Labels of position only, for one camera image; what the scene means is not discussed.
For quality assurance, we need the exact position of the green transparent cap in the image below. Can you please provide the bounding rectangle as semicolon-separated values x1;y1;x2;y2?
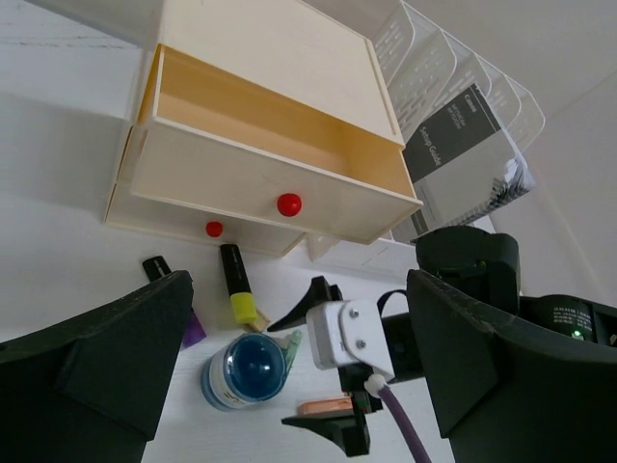
279;330;303;376

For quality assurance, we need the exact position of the cream drawer cabinet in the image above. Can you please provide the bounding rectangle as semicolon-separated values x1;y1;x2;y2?
105;1;421;256

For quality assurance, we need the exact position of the grey setup guide booklet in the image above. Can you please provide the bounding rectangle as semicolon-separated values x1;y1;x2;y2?
391;84;536;244

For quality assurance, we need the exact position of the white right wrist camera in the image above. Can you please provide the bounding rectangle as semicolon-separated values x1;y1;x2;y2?
306;300;395;380

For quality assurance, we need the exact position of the orange transparent cap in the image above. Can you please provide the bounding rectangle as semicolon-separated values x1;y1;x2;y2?
297;395;353;416

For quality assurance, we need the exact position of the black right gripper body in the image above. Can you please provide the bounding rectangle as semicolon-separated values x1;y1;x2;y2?
382;226;521;381

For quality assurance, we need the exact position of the purple highlighter marker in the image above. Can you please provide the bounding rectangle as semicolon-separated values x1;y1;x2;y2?
142;255;208;351

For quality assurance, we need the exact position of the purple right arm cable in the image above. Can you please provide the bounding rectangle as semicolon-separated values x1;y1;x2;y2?
365;375;433;463

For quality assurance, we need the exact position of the blue ink bottle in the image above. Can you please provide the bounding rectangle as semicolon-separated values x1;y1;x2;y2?
201;333;288;412

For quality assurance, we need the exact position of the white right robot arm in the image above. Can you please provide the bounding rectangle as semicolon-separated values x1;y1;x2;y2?
273;226;616;462

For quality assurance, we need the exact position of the white file organizer rack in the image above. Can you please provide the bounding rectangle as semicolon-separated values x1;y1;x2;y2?
308;1;545;275

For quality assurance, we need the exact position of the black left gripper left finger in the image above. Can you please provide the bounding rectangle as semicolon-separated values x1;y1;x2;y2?
1;271;194;462

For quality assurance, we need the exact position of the yellow highlighter marker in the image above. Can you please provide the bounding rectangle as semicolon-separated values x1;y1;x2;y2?
220;244;257;325

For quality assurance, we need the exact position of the small wooden block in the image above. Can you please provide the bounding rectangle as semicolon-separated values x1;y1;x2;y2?
244;312;270;333

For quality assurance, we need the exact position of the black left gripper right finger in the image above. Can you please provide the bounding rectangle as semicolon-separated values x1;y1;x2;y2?
407;270;616;462

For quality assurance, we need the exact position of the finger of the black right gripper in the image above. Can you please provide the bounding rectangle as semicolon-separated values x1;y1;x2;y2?
267;276;343;333
281;409;371;457

